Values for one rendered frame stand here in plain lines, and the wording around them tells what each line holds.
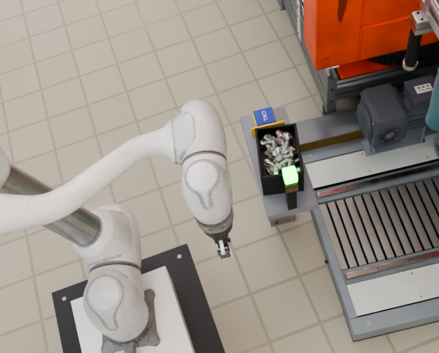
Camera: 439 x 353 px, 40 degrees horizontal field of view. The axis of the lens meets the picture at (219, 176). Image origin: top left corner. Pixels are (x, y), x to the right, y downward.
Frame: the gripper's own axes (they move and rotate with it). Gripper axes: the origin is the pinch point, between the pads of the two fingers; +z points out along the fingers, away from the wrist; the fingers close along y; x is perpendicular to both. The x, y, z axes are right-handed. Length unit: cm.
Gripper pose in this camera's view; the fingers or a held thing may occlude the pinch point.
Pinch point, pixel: (225, 251)
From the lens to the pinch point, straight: 162.0
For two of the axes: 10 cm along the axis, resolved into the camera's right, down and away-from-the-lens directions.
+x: 9.8, -2.0, -0.3
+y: 1.6, 8.5, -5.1
